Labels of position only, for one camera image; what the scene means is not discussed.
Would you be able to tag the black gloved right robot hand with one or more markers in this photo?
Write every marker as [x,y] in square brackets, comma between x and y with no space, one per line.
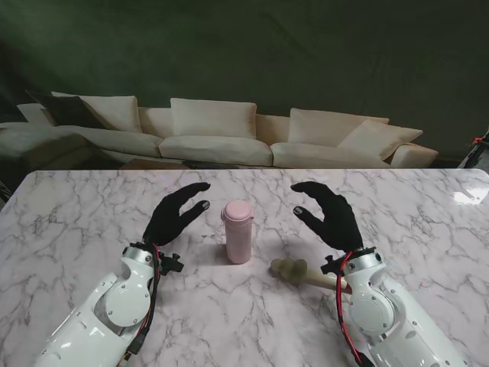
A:
[336,221]

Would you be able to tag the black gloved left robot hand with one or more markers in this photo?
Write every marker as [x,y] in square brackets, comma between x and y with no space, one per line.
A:
[168,221]

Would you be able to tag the pink thermos lid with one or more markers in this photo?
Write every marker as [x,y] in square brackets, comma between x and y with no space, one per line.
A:
[237,211]

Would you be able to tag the pink thermos bottle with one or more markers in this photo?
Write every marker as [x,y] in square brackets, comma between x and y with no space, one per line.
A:
[238,241]

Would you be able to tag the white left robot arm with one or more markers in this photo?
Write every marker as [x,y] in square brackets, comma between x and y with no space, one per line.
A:
[99,306]

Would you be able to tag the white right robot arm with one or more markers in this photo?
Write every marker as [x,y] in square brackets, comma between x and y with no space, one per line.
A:
[393,313]

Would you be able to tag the cream fabric sofa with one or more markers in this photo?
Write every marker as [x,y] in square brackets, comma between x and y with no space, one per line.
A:
[214,149]

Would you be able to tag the tilted cream throw cushion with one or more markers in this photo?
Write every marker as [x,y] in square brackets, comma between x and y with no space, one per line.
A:
[382,137]

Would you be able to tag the wide cream back cushion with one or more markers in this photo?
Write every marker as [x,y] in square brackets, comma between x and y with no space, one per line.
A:
[213,116]

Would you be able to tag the dark brown cushion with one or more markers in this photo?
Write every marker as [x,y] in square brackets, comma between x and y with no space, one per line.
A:
[70,111]

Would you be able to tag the white device with orange part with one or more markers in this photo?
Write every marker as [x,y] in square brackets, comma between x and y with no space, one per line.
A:
[475,151]

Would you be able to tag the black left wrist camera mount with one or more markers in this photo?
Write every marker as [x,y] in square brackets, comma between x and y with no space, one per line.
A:
[171,264]

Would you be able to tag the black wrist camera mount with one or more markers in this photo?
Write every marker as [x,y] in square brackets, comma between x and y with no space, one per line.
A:
[171,264]
[330,267]

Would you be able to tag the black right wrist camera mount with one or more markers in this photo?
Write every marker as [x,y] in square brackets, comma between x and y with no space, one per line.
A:
[330,267]

